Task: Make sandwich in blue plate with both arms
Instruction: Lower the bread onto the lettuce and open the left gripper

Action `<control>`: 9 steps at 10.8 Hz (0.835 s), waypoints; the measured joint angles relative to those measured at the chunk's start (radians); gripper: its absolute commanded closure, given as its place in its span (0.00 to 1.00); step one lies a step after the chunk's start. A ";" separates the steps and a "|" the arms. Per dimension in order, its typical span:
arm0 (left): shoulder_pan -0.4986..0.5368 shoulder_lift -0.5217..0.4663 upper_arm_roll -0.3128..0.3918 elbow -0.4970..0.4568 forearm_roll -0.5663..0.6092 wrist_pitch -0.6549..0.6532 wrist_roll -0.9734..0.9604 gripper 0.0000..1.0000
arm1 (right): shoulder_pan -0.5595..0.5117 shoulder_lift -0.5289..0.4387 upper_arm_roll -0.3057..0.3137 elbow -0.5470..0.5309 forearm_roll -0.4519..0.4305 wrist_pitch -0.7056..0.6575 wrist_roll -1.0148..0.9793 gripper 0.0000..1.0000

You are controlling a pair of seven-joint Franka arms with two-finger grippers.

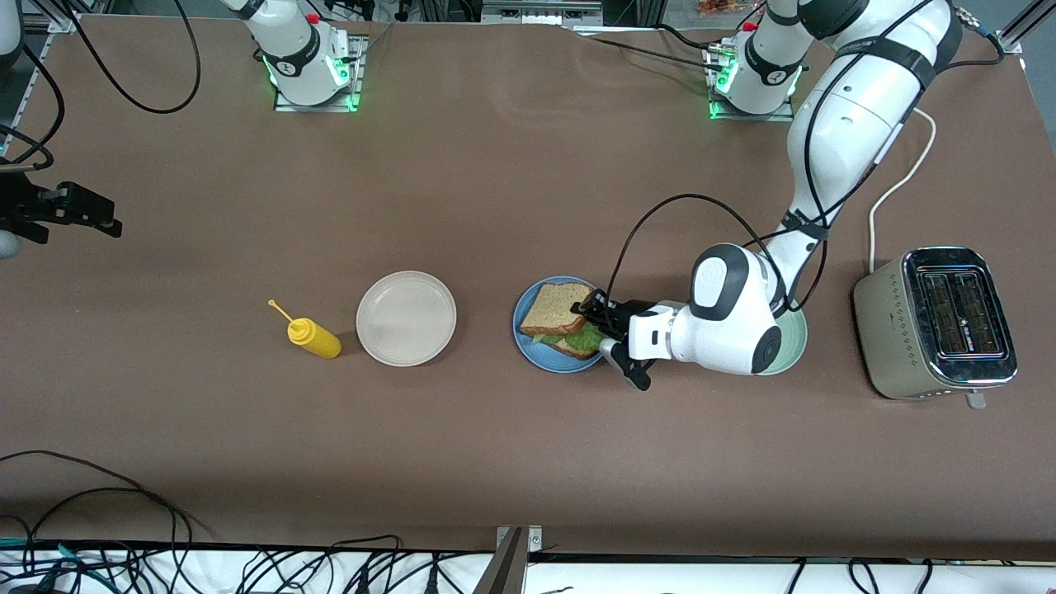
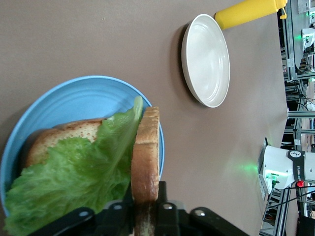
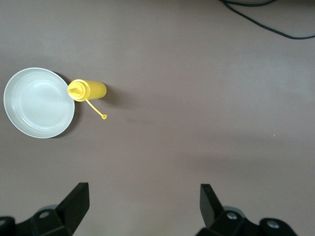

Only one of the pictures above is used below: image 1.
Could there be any green lettuce leaf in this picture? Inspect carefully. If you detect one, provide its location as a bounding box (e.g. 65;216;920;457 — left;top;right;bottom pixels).
530;322;609;352

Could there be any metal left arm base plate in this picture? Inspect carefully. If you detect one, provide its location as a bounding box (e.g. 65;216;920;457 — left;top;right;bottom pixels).
705;41;797;123

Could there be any pale green plate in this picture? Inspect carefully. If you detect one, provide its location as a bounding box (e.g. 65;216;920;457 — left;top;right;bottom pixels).
757;307;809;377

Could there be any aluminium frame profile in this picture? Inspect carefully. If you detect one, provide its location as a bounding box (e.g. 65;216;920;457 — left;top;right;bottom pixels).
994;0;1056;55
25;0;83;34

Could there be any long black looping cable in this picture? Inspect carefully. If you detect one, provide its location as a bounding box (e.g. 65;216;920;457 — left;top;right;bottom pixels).
16;487;195;594
0;450;217;539

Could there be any beige plate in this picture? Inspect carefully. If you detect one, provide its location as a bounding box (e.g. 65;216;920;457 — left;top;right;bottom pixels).
356;270;458;368

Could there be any beige and chrome toaster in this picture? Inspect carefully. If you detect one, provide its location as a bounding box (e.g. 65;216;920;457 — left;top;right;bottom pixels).
852;246;1019;411

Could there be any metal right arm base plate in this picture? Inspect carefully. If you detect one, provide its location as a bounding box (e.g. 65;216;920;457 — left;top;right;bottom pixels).
274;35;368;114

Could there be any metal table edge bracket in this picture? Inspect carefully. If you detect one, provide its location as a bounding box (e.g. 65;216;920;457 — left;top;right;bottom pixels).
474;526;544;594

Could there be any metal frame block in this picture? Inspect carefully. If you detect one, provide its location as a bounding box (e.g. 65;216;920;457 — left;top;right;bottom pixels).
481;0;603;26

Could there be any white toaster power cord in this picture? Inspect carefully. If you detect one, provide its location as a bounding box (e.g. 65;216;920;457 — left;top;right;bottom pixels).
869;107;938;275

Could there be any blue plate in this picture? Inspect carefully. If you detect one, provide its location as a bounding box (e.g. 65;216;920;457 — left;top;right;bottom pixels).
512;276;615;375

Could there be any teal cable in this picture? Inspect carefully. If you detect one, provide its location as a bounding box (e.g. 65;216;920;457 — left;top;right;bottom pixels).
0;539;110;592

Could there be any brown bread slice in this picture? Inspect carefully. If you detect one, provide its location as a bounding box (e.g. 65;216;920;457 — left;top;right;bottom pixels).
518;282;595;337
544;334;605;361

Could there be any black cable to arm base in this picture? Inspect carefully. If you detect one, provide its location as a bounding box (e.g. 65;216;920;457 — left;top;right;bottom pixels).
577;23;728;73

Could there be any yellow squeeze bottle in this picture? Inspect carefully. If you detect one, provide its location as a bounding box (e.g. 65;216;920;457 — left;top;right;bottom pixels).
267;299;343;361

